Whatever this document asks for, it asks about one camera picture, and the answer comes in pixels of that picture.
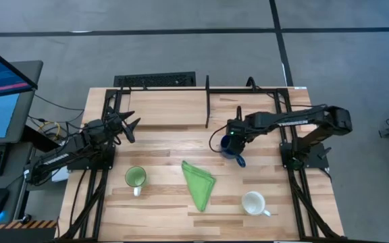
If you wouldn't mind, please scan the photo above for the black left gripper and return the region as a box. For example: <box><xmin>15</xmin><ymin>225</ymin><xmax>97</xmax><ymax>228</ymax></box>
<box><xmin>103</xmin><ymin>111</ymin><xmax>140</xmax><ymax>143</ymax></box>

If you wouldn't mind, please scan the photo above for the grey computer desk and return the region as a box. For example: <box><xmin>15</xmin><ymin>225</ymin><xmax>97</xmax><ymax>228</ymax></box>
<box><xmin>0</xmin><ymin>141</ymin><xmax>35</xmax><ymax>227</ymax></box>

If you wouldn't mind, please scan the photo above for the black yellow hazard tape strip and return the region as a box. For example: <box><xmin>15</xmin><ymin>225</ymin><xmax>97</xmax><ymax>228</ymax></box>
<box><xmin>0</xmin><ymin>219</ymin><xmax>57</xmax><ymax>231</ymax></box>

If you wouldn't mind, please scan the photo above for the wooden shelf with black frame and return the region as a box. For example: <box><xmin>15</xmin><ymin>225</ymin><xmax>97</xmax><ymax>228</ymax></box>
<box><xmin>120</xmin><ymin>74</ymin><xmax>213</xmax><ymax>130</ymax></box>

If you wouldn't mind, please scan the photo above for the white box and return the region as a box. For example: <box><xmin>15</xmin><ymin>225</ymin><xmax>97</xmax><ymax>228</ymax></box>
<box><xmin>51</xmin><ymin>167</ymin><xmax>70</xmax><ymax>183</ymax></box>

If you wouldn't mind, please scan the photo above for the folded green cloth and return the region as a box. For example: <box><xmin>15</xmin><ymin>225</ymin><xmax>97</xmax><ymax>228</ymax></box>
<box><xmin>181</xmin><ymin>160</ymin><xmax>217</xmax><ymax>213</ymax></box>

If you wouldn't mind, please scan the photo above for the yellow cable coil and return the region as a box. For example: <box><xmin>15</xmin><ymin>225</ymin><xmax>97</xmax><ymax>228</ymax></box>
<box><xmin>38</xmin><ymin>121</ymin><xmax>61</xmax><ymax>141</ymax></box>

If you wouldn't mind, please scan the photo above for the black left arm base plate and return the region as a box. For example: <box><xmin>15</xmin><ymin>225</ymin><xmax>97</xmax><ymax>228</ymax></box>
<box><xmin>66</xmin><ymin>144</ymin><xmax>116</xmax><ymax>171</ymax></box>

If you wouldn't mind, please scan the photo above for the black floor vent grille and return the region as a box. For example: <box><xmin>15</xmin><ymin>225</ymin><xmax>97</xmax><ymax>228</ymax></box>
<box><xmin>113</xmin><ymin>71</ymin><xmax>197</xmax><ymax>88</ymax></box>

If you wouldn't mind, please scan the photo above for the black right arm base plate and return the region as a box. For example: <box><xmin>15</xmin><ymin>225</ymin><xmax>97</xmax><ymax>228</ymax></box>
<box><xmin>280</xmin><ymin>142</ymin><xmax>330</xmax><ymax>169</ymax></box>

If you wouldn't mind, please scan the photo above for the green mug with white handle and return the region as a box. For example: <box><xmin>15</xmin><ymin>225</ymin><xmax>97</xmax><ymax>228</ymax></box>
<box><xmin>124</xmin><ymin>165</ymin><xmax>148</xmax><ymax>197</ymax></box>

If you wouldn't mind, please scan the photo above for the black aluminium table frame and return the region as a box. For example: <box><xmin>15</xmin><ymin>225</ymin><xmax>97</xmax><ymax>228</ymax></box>
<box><xmin>55</xmin><ymin>86</ymin><xmax>347</xmax><ymax>242</ymax></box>

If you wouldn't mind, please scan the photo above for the blue mug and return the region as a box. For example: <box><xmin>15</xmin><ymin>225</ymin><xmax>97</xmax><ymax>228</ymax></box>
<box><xmin>219</xmin><ymin>134</ymin><xmax>247</xmax><ymax>169</ymax></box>

